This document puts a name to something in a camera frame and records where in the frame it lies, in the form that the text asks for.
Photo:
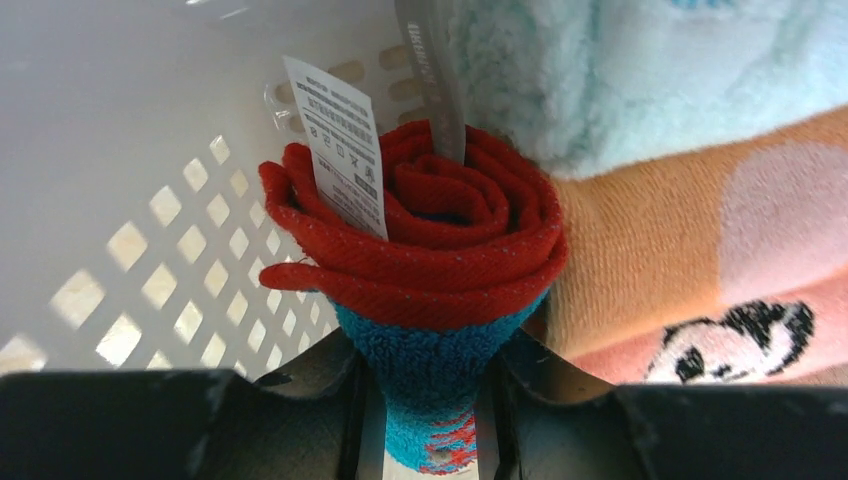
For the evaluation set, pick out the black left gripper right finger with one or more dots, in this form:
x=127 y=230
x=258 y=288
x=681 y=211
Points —
x=550 y=420

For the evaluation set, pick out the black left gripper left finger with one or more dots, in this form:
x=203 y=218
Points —
x=304 y=420

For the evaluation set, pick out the red blue cloth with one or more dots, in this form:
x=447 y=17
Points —
x=434 y=243

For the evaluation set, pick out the rolled orange towel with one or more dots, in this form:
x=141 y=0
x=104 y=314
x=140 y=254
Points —
x=680 y=237

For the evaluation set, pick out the rolled pink panda towel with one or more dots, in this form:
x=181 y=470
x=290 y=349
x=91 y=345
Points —
x=777 y=339

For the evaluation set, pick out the white plastic basket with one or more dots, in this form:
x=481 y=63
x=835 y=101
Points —
x=133 y=226

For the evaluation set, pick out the rolled white green towel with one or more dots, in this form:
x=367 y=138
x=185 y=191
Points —
x=585 y=87

